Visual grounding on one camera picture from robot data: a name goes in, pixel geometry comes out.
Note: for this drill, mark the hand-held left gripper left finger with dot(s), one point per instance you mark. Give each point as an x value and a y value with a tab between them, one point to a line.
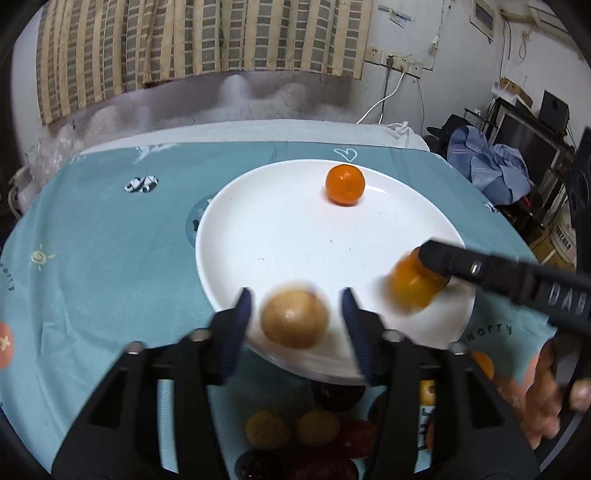
238	323

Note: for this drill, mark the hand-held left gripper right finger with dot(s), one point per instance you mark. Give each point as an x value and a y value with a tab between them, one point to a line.
353	318

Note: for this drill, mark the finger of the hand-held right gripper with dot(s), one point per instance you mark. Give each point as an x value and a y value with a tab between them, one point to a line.
461	263

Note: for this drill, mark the orange mandarin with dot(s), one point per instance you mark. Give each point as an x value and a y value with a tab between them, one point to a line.
482	364
411	288
345	184
427	392

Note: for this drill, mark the tan round pear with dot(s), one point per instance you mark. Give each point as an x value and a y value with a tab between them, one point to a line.
295	318

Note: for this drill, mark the white plate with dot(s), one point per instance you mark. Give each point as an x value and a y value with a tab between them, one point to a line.
277	221

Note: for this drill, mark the yellow-green plum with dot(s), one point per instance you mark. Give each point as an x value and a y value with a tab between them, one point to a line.
268	429
318	427

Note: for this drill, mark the red plum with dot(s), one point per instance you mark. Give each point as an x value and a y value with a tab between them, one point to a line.
356	436
323	468

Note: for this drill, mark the person's right hand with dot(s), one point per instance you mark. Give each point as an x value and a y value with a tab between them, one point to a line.
542	397

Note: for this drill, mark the cardboard box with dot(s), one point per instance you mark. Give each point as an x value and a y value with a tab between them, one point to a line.
515	90
556	247

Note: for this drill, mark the dark purple plum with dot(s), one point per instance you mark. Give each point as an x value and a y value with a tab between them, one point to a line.
251	465
337	397

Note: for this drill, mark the blue clothes pile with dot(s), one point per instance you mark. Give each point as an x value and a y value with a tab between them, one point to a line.
494	166

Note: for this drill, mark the black hat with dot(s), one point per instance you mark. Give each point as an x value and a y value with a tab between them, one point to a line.
445	129

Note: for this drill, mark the teal printed tablecloth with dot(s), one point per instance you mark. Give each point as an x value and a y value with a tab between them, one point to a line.
115	258

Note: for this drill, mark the black monitor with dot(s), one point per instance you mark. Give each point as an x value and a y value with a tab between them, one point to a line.
531	143

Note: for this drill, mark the black speaker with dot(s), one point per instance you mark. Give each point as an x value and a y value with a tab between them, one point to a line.
555	108

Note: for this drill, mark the clear plastic bag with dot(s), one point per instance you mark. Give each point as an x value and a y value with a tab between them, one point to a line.
55	150

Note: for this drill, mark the striped beige curtain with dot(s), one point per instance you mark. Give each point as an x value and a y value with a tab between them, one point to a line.
184	37

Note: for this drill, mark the white double wall socket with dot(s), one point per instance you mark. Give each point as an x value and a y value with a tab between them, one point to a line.
404	65

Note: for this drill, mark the wall picture frame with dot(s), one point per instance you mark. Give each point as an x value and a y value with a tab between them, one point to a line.
482	16

